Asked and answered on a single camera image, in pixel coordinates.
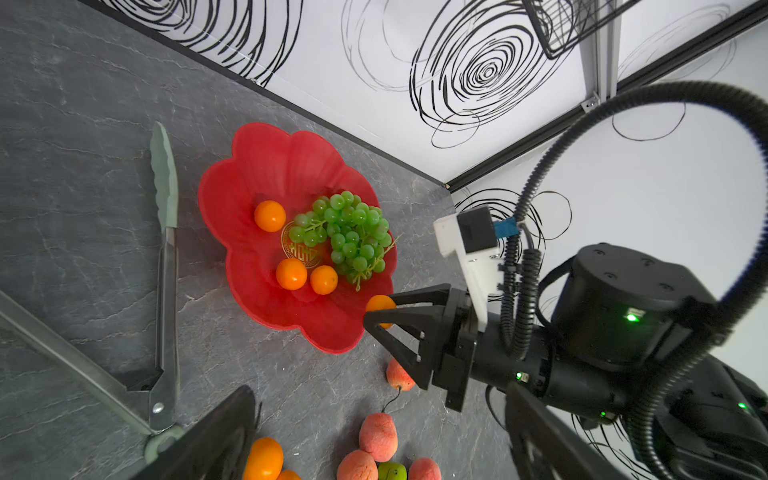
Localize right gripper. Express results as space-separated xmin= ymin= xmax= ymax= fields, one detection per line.
xmin=363 ymin=283 xmax=546 ymax=412

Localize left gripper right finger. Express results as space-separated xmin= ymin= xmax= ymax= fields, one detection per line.
xmin=505 ymin=382 xmax=624 ymax=479

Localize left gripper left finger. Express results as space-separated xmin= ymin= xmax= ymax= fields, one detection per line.
xmin=134 ymin=385 xmax=257 ymax=480

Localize orange fake tangerine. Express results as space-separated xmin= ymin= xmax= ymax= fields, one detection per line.
xmin=243 ymin=437 xmax=284 ymax=480
xmin=365 ymin=295 xmax=397 ymax=314
xmin=276 ymin=258 xmax=308 ymax=291
xmin=277 ymin=470 xmax=301 ymax=480
xmin=310 ymin=265 xmax=339 ymax=296
xmin=254 ymin=200 xmax=287 ymax=233

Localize green fake grape bunch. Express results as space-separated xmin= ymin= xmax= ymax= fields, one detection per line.
xmin=287 ymin=190 xmax=397 ymax=289

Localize red flower-shaped fruit bowl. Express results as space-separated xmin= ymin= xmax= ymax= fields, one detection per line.
xmin=198 ymin=123 xmax=398 ymax=354

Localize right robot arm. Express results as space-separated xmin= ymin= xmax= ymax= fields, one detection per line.
xmin=364 ymin=243 xmax=767 ymax=479

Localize pink fake peach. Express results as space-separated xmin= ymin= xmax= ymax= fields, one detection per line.
xmin=408 ymin=458 xmax=442 ymax=480
xmin=336 ymin=450 xmax=378 ymax=480
xmin=381 ymin=359 xmax=416 ymax=413
xmin=358 ymin=413 xmax=398 ymax=463

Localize green fake pear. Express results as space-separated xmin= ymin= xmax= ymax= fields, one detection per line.
xmin=378 ymin=462 xmax=408 ymax=480

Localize metal kitchen tongs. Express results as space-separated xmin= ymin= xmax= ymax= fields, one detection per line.
xmin=0 ymin=121 xmax=187 ymax=464

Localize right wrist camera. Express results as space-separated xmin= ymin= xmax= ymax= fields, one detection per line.
xmin=433 ymin=206 xmax=520 ymax=332

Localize black wire basket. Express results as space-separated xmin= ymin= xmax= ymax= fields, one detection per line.
xmin=522 ymin=0 xmax=640 ymax=60

